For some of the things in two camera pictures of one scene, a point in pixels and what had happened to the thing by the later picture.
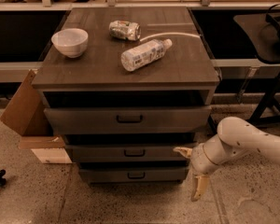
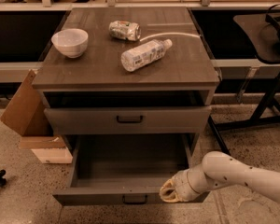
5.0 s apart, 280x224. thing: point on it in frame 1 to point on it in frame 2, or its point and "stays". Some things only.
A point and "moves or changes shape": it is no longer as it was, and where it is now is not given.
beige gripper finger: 201,186 to 168,195
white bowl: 72,42 stays
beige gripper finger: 186,151 to 169,185
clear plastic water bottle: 145,54 stays
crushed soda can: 125,30 stays
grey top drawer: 130,120 stays
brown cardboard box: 26,114 stays
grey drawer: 125,153 moves or changes shape
